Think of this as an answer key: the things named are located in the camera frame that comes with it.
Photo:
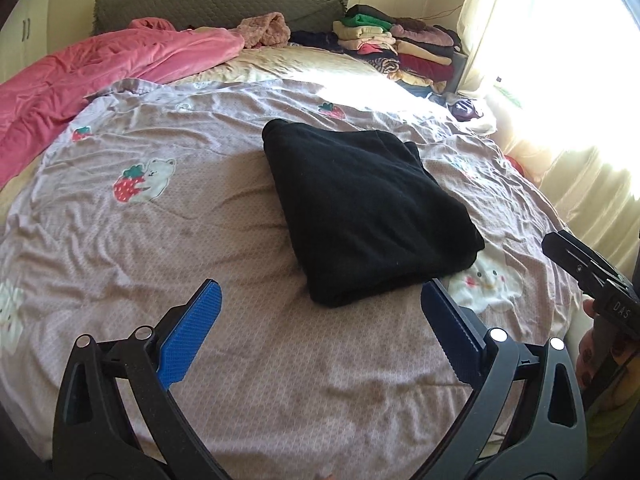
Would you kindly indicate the cream curtain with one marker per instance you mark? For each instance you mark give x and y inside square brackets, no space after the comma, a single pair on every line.
[480,10]

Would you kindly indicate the light green cloth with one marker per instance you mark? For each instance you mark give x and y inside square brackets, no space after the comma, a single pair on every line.
[610,425]

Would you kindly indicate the person's right hand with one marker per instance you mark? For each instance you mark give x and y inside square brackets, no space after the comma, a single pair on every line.
[591,308]

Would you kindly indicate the white wardrobe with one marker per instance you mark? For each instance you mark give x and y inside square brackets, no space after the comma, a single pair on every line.
[25,35]

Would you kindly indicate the grey quilted headboard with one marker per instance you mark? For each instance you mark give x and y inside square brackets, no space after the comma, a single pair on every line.
[225,2]

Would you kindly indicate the black sweater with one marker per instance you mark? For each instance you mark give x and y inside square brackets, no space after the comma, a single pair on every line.
[360,210]

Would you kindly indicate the red cloth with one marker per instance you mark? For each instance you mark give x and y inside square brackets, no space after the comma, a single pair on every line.
[515,164]

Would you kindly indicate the dark blue cloth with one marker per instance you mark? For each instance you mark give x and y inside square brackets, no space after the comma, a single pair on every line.
[315,40]

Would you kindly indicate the stack of folded clothes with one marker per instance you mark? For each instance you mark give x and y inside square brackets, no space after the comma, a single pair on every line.
[415,50]

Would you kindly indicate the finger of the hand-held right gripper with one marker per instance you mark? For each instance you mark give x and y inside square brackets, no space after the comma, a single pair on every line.
[570,260]
[595,260]

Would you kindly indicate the grey storage box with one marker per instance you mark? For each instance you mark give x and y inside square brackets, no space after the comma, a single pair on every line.
[460,72]

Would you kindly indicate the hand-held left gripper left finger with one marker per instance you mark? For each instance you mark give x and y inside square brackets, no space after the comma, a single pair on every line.
[190,335]

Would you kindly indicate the pink fluffy cloth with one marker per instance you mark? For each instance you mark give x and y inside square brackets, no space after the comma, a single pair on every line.
[265,30]

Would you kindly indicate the beige bed sheet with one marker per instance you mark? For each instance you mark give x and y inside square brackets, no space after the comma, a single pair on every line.
[290,60]

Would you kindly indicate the pink quilt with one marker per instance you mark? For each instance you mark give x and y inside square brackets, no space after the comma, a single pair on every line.
[75,85]

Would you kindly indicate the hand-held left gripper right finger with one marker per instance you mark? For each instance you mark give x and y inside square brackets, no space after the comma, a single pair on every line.
[447,335]

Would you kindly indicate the printed pink bed sheet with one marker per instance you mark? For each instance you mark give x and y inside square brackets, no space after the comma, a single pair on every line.
[150,260]

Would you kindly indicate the spotted pajama cloth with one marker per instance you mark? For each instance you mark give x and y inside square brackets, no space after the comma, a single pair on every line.
[582,365]

